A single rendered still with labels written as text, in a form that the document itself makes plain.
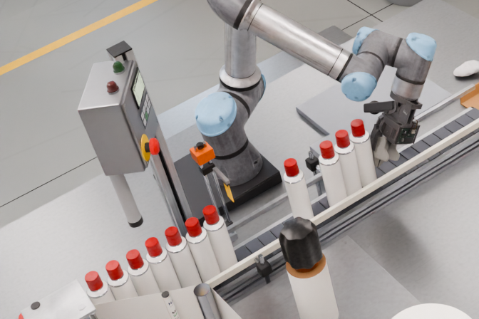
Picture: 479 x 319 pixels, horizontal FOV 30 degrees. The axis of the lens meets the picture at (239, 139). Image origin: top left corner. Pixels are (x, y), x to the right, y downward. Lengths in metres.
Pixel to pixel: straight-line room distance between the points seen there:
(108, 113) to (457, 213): 0.96
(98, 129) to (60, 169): 2.36
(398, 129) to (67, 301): 0.90
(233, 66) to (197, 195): 0.38
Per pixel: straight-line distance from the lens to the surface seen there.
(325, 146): 2.20
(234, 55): 2.40
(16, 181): 4.30
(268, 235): 2.30
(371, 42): 2.21
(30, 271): 2.55
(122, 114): 1.86
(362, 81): 2.10
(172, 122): 2.85
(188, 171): 2.60
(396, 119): 2.28
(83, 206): 2.67
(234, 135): 2.42
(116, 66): 1.93
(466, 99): 2.67
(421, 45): 2.20
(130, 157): 1.93
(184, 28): 4.93
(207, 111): 2.41
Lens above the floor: 2.50
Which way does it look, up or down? 38 degrees down
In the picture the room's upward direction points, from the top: 16 degrees counter-clockwise
